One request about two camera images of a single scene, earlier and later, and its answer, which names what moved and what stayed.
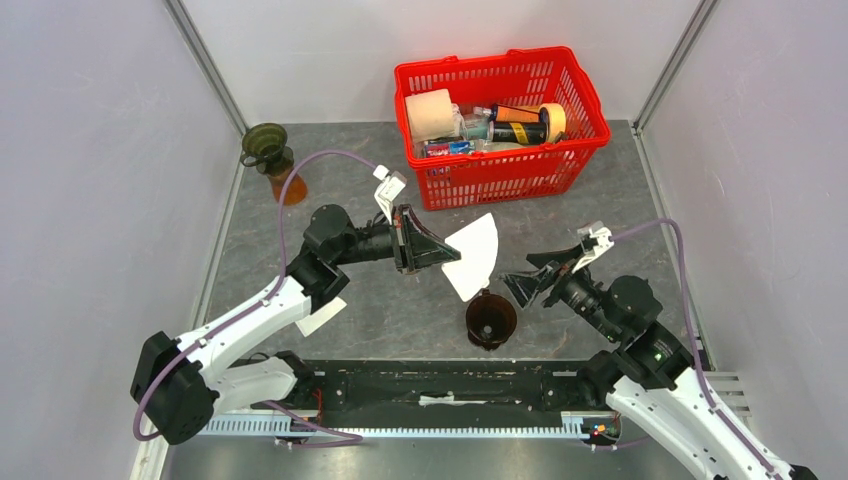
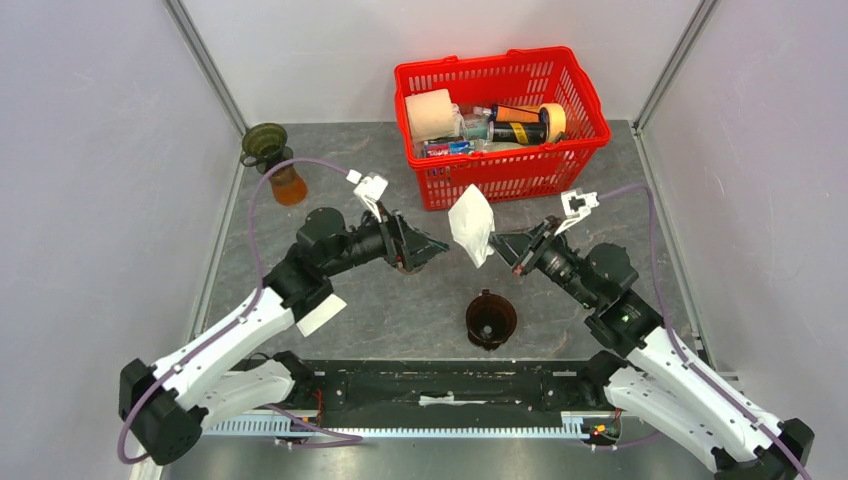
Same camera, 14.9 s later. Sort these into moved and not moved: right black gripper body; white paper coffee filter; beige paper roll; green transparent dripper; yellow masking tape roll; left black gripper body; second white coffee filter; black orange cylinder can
Moved: white paper coffee filter; right black gripper body
Not moved: second white coffee filter; black orange cylinder can; beige paper roll; left black gripper body; yellow masking tape roll; green transparent dripper
